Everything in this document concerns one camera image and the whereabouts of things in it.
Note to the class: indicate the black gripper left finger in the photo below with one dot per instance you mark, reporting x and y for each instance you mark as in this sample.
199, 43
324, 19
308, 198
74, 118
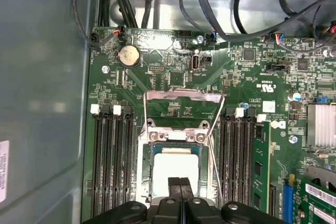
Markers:
174, 187

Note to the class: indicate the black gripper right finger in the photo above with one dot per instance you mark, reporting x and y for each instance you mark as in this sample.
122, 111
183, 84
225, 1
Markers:
187, 190

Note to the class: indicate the silver CPU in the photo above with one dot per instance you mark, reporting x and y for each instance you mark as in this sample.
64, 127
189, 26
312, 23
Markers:
173, 166

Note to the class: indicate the metal locking lever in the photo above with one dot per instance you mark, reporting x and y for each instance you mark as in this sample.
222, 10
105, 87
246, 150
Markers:
215, 171

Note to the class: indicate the metal socket cover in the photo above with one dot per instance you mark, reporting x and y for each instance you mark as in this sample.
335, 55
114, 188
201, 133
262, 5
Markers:
183, 95

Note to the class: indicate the CPU socket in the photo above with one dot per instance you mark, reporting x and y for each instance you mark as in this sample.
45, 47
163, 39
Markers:
144, 155

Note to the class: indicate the RAM slot white clips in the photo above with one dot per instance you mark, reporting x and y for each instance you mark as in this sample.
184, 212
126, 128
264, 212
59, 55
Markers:
97, 161
236, 161
118, 161

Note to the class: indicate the green RAM stick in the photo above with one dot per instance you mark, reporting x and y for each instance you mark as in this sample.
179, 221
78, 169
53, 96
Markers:
261, 155

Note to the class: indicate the blue expansion slot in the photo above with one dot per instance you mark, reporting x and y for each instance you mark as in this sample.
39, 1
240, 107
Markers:
288, 203

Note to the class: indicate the graphics card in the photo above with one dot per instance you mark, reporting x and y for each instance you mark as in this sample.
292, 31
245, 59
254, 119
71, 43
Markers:
304, 208

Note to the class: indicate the green motherboard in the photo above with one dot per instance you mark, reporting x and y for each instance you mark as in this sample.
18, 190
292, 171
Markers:
236, 77

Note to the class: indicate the silver USB port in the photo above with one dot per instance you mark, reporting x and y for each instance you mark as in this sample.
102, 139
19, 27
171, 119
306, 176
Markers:
195, 62

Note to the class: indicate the round coin battery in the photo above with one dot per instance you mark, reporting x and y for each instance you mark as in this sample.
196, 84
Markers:
129, 55

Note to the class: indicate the silver chipset heatsink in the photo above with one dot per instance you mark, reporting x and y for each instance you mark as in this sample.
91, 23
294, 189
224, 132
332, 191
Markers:
323, 127

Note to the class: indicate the black PC case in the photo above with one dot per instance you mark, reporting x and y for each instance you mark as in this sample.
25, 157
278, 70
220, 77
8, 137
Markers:
39, 77

